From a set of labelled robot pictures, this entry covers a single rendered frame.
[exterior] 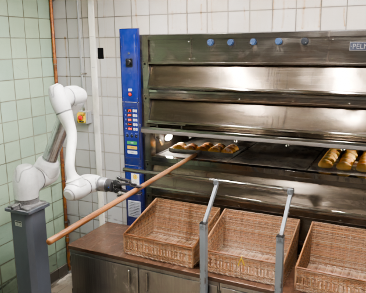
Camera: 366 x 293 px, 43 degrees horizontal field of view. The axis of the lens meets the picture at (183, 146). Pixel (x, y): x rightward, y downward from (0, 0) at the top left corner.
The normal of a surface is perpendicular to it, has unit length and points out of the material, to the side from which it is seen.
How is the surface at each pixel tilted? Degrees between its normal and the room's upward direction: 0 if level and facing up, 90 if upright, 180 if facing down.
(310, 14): 90
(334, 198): 70
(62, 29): 90
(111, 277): 90
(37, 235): 90
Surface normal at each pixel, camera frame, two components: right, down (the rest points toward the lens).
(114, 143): -0.44, 0.20
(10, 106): 0.90, 0.08
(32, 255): 0.33, 0.20
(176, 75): -0.42, -0.15
